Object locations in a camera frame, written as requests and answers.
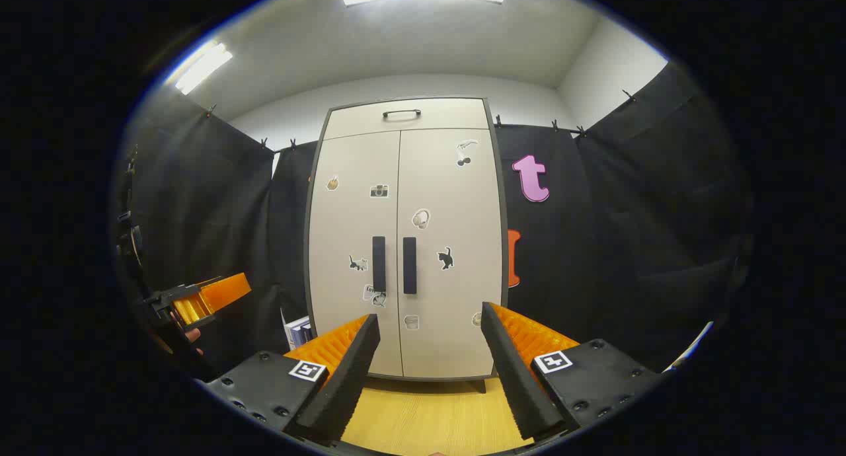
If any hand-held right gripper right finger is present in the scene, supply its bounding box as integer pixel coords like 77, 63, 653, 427
481, 301, 665, 441

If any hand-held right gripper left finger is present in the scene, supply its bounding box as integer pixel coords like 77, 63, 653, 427
198, 313, 382, 443

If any cabinet door with camera sticker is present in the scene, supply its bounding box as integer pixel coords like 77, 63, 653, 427
307, 131, 404, 377

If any cabinet door with bulb sticker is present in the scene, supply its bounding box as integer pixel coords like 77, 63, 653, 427
397, 128, 506, 379

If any white double-door shoe cabinet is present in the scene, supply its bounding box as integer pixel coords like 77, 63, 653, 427
303, 96, 510, 383

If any white cabinet drawer front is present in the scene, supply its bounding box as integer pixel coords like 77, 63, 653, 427
323, 99, 491, 139

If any white and blue box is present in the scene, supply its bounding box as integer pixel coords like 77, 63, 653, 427
281, 314, 313, 351

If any black backdrop cloth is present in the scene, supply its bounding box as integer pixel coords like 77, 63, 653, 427
116, 59, 754, 384

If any white packet with blue print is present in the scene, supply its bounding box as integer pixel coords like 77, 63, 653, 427
664, 321, 714, 372

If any small ceiling light panel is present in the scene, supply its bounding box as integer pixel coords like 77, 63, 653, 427
173, 41, 234, 96

